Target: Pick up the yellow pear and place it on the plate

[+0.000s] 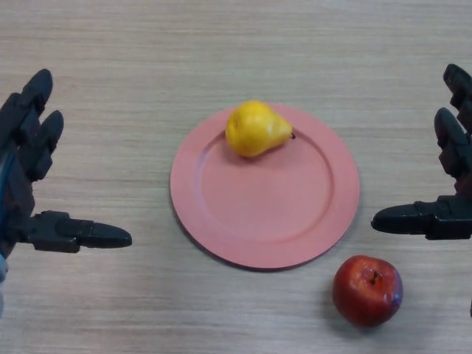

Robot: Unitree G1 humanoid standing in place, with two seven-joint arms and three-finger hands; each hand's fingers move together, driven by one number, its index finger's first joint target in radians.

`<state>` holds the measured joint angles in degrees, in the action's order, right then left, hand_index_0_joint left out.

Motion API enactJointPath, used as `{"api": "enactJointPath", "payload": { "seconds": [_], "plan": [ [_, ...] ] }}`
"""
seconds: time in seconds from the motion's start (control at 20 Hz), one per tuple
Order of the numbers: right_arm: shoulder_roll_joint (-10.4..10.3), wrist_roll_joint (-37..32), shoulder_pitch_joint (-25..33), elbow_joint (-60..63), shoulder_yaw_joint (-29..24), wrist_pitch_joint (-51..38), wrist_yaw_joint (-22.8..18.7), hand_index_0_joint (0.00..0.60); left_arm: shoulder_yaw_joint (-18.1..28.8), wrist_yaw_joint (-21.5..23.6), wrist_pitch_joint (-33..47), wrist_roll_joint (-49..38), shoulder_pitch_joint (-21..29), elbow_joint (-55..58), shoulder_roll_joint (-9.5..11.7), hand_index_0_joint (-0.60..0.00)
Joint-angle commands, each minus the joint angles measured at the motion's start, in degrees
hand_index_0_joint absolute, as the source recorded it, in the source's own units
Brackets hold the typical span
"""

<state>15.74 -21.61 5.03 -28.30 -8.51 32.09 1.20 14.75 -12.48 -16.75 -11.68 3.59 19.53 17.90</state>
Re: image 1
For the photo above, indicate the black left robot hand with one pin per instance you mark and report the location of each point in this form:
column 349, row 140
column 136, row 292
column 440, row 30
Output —
column 22, row 166

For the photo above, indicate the red apple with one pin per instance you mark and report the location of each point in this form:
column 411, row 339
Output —
column 367, row 293

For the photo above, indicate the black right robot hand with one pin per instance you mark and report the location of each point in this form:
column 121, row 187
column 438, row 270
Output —
column 405, row 219

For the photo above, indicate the yellow pear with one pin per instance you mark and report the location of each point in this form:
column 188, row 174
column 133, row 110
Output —
column 252, row 129

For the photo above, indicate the pink round plate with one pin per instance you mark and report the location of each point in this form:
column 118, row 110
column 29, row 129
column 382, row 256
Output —
column 265, row 214

